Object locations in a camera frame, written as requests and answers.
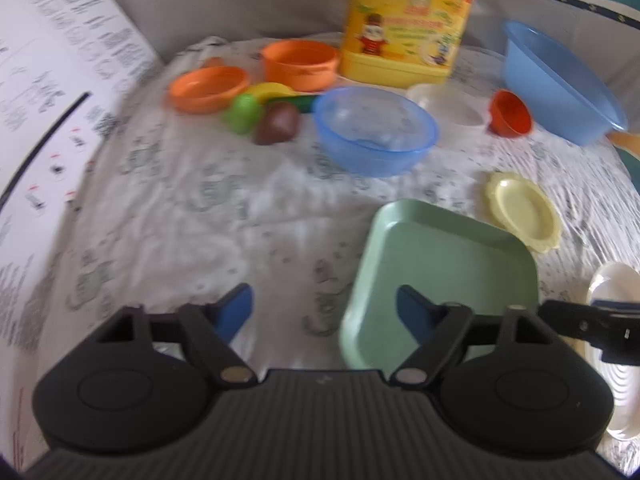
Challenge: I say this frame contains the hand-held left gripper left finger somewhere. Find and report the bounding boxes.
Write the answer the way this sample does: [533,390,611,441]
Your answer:
[97,283,259,388]

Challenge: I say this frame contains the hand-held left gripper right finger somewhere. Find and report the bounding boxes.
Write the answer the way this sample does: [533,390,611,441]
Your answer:
[389,285,553,387]

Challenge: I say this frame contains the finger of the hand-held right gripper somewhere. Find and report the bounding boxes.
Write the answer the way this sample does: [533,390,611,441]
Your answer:
[539,299,640,366]

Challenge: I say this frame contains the white ribbed plate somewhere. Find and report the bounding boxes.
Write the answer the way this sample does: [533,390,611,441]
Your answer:
[584,262,640,442]

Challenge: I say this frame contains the green square plate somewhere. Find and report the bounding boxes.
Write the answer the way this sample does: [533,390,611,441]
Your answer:
[339,198,541,372]

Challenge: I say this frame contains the small red-orange bowl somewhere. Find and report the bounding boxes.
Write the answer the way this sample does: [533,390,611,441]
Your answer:
[487,89,534,139]

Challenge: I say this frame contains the white printed bed sheet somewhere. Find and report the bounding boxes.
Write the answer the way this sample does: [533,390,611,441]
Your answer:
[30,35,640,463]

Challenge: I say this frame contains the small pale yellow plate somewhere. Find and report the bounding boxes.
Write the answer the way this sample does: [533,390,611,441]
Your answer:
[484,171,564,254]

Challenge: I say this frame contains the small translucent blue bowl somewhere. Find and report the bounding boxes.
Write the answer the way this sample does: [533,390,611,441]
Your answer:
[313,85,441,179]

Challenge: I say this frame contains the brown toy food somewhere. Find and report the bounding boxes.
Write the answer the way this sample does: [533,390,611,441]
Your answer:
[254,101,301,146]

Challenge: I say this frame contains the green toy fruit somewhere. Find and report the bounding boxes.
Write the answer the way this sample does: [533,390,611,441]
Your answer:
[222,93,264,135]

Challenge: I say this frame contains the clear plastic container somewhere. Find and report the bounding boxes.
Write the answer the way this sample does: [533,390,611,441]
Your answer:
[406,82,494,142]

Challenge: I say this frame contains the green toy cucumber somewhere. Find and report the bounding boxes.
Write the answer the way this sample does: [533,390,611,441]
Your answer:
[267,94,321,114]

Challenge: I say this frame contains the orange shallow plate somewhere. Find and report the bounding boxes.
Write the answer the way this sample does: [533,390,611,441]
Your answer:
[167,65,251,115]

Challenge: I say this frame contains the yellow toy banana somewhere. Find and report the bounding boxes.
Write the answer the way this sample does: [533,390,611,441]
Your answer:
[247,82,297,104]

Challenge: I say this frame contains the large blue basin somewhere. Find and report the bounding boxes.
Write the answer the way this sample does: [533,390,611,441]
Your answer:
[502,19,629,147]

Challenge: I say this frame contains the orange plastic cup bowl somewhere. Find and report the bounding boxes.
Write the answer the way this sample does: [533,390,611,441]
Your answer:
[259,39,341,94]

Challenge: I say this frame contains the yellow detergent jug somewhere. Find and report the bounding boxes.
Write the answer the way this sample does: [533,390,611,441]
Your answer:
[338,0,481,89]

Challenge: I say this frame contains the printed paper sheet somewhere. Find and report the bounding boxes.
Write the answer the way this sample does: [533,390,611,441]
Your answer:
[0,0,167,463]

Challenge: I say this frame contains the yellow-orange utensil handle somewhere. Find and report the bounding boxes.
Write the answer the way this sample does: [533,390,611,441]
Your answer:
[605,131,640,159]

